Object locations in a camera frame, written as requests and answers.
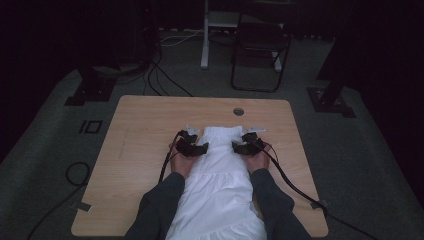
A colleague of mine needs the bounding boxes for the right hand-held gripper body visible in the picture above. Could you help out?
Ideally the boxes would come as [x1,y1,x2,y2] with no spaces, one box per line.
[237,125,267,157]

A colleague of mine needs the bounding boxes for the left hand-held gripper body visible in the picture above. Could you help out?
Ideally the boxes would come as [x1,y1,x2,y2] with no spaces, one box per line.
[175,125,202,158]

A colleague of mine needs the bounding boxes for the white skirt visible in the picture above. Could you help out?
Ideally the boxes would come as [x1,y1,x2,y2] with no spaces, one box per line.
[165,125,268,240]

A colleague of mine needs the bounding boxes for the person's right hand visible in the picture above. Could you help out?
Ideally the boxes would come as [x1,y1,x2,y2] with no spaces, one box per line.
[245,143,273,174]

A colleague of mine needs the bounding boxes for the person's left hand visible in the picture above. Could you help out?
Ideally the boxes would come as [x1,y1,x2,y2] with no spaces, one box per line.
[168,143,198,180]

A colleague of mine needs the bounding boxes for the black stand base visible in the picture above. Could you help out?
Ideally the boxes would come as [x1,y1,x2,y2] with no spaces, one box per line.
[64,65,118,107]
[306,81,357,119]

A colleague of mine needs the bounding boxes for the black floor tape marking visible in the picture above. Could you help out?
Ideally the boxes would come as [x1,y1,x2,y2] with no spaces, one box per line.
[78,119,104,135]

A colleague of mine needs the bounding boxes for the black folding chair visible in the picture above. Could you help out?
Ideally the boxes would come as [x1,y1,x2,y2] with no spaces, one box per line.
[230,14,292,94]

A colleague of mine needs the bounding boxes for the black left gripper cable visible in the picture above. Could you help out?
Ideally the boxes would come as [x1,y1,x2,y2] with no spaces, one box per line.
[158,129,185,184]

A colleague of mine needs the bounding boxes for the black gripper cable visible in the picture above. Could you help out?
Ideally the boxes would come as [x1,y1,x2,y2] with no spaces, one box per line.
[253,139,380,240]
[158,129,185,184]

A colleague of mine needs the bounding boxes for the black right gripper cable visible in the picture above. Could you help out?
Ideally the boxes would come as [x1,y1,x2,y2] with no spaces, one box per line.
[253,139,380,240]

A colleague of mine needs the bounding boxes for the black floor cables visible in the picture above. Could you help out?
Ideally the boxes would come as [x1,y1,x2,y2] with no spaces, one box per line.
[142,43,194,98]

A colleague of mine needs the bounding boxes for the white desk frame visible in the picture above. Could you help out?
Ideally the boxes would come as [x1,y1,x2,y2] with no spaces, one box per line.
[200,0,284,73]

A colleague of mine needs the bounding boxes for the white floor cable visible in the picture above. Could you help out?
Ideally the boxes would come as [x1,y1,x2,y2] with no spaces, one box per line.
[159,29,205,47]

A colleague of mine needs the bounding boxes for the black looped floor cable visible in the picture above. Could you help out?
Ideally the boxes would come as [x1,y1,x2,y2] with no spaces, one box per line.
[26,161,92,240]

